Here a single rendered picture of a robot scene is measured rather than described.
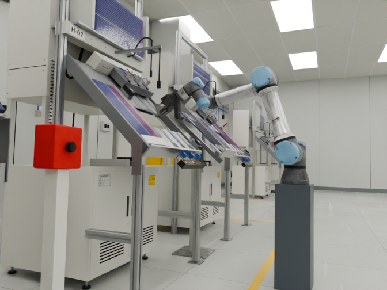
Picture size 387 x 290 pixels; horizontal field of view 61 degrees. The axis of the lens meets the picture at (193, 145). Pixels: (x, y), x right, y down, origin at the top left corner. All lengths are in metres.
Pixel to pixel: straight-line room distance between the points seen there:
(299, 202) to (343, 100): 7.89
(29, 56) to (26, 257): 1.11
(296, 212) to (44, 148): 1.23
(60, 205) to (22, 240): 0.78
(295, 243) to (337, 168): 7.65
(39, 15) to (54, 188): 1.14
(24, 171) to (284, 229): 1.44
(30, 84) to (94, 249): 0.97
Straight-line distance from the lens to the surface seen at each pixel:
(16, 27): 2.25
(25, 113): 3.60
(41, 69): 2.02
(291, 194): 1.79
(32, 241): 2.01
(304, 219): 1.80
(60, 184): 1.31
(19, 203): 2.06
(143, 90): 2.21
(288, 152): 1.68
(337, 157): 9.42
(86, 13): 2.07
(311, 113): 9.53
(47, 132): 1.28
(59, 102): 1.84
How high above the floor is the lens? 0.65
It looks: 3 degrees up
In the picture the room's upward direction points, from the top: 1 degrees clockwise
